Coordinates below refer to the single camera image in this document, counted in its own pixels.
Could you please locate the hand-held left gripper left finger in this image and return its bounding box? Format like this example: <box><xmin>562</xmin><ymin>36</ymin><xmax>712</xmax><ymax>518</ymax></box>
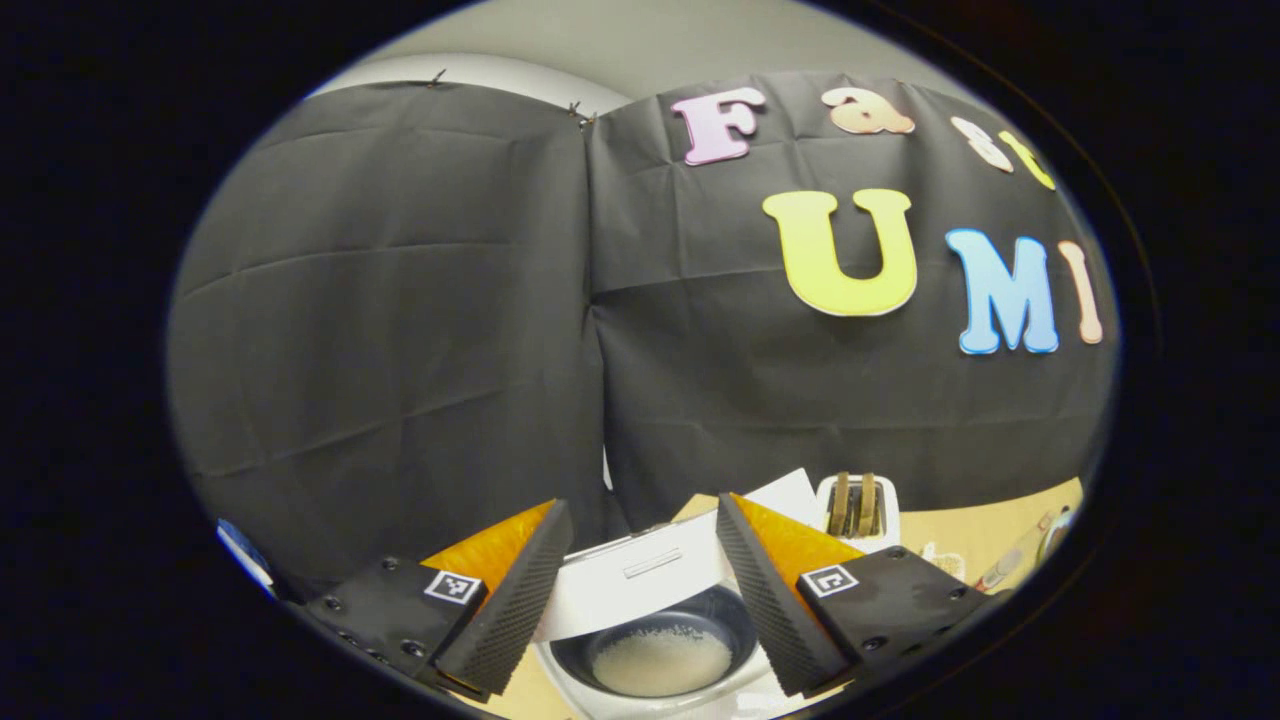
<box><xmin>303</xmin><ymin>499</ymin><xmax>575</xmax><ymax>703</ymax></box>

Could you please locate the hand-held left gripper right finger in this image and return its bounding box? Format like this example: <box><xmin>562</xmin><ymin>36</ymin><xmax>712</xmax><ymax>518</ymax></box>
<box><xmin>716</xmin><ymin>492</ymin><xmax>993</xmax><ymax>699</ymax></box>

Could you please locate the white rice cooker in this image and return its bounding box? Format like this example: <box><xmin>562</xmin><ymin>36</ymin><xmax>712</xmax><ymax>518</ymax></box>
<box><xmin>534</xmin><ymin>467</ymin><xmax>823</xmax><ymax>720</ymax></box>

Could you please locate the white rice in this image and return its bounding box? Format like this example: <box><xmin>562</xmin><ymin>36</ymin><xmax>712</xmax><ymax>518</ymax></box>
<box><xmin>588</xmin><ymin>624</ymin><xmax>734</xmax><ymax>699</ymax></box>

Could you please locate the white toaster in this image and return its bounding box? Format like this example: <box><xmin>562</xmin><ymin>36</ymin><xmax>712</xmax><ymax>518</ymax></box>
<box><xmin>814</xmin><ymin>471</ymin><xmax>902</xmax><ymax>557</ymax></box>

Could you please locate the clear plastic water bottle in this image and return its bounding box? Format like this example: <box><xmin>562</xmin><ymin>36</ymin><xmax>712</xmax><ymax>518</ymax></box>
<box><xmin>975</xmin><ymin>512</ymin><xmax>1056</xmax><ymax>593</ymax></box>

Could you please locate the white and blue object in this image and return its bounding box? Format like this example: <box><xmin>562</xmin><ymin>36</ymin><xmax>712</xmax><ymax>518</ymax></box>
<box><xmin>216</xmin><ymin>517</ymin><xmax>279</xmax><ymax>600</ymax></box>

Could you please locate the black backdrop cloth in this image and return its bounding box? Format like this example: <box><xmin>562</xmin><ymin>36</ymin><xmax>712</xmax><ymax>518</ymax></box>
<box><xmin>168</xmin><ymin>70</ymin><xmax>1121</xmax><ymax>601</ymax></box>

